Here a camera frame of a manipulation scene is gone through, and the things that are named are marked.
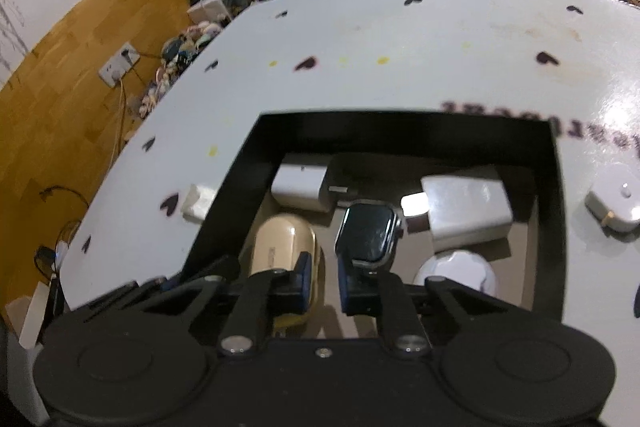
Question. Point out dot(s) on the white wall power outlet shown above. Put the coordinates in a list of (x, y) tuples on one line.
[(119, 64)]

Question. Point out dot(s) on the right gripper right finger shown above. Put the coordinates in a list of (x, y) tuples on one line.
[(395, 306)]

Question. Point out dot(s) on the white suction cup hook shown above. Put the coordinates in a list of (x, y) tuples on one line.
[(463, 267)]

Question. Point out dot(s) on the white wall charger cube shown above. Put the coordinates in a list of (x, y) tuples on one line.
[(463, 208)]

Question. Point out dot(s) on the black storage box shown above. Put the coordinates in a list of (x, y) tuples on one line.
[(525, 147)]

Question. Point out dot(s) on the gold earbuds case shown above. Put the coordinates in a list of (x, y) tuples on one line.
[(279, 243)]

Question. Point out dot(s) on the pile of plush toys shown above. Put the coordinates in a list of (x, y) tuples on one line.
[(176, 55)]

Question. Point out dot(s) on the white round tape measure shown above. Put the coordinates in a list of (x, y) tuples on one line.
[(613, 198)]

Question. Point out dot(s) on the black smartwatch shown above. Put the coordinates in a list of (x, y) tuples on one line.
[(367, 238)]

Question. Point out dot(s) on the white power adapter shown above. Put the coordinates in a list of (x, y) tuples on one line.
[(308, 182)]

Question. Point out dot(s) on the cream satin ribbon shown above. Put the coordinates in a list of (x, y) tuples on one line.
[(197, 202)]

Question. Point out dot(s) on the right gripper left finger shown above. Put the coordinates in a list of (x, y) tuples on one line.
[(258, 301)]

